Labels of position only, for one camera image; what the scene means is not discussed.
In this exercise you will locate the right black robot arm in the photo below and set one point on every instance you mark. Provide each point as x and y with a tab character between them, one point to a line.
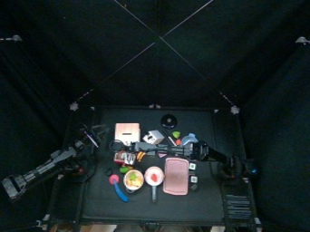
202	152

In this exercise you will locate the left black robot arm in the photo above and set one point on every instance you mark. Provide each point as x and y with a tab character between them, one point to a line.
40	172

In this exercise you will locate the white green sushi piece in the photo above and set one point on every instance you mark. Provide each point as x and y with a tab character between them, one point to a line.
192	166

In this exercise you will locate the white dark sushi piece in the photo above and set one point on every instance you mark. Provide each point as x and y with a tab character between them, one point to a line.
194	179

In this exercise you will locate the yellow orange toy food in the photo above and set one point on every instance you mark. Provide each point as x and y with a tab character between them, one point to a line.
140	156

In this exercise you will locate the wooden toy box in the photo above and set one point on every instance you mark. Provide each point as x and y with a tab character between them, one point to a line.
127	131

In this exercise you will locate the cream toy knife block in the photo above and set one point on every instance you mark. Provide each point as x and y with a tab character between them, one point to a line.
154	137

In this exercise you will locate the green round toy food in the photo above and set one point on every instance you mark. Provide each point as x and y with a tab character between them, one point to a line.
124	169

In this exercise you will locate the red toy food slice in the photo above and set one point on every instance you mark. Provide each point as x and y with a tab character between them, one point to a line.
155	177

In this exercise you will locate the orange toy fruit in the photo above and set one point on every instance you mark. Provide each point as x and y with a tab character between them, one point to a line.
178	142

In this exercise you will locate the black round lid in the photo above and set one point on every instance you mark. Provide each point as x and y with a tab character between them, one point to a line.
168	121

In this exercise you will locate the pink blue toy spoon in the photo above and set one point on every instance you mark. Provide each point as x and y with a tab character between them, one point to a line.
119	188

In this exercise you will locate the grey blue toy bowl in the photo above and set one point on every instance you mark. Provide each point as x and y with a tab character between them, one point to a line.
190	140

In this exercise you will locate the pink toy cutting board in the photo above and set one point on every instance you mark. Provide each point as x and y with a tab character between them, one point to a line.
175	176

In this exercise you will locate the black labelled panel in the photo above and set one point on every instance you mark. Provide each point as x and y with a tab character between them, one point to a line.
238	206

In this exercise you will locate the white frame clamp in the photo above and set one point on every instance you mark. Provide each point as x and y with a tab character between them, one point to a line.
234	110
302	40
16	38
73	106

